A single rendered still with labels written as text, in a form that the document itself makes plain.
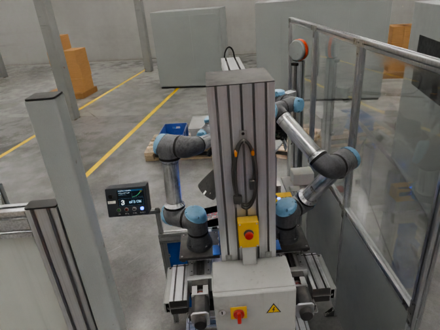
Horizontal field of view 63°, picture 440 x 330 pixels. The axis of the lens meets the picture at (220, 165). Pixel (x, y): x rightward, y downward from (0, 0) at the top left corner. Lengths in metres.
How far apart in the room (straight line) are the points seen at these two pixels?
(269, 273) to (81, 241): 1.02
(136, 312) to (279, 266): 1.85
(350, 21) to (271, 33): 1.55
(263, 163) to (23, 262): 0.91
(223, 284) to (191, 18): 8.57
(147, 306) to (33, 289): 2.41
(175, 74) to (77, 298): 9.34
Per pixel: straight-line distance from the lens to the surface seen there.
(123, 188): 2.34
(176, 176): 1.91
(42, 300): 0.93
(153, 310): 3.23
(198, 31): 9.67
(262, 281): 1.57
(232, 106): 1.32
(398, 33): 10.25
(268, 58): 7.96
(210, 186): 2.73
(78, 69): 10.38
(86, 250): 0.75
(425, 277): 1.75
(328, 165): 1.68
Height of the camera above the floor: 2.33
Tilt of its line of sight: 26 degrees down
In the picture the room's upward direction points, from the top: 5 degrees counter-clockwise
